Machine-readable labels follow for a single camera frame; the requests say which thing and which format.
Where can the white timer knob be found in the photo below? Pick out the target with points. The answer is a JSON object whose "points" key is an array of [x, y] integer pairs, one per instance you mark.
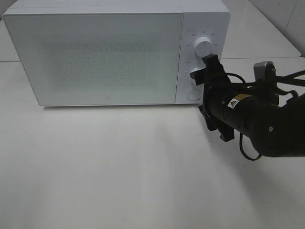
{"points": [[193, 72]]}

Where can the white microwave door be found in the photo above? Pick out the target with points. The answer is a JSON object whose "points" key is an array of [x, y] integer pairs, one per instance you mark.
{"points": [[99, 59]]}

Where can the white microwave oven body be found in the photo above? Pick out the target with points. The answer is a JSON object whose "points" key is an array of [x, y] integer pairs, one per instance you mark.
{"points": [[199, 17]]}

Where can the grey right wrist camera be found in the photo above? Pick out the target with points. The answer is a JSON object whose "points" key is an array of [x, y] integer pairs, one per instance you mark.
{"points": [[264, 72]]}

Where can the upper white power knob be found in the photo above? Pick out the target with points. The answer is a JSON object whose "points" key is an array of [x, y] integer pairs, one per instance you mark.
{"points": [[203, 46]]}

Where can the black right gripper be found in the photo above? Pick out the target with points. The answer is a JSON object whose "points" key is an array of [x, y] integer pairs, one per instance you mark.
{"points": [[219, 95]]}

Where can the round white door button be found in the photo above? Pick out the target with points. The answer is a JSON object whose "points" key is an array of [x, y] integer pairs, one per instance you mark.
{"points": [[194, 95]]}

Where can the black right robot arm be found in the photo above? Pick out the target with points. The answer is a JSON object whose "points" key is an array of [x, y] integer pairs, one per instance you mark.
{"points": [[253, 108]]}

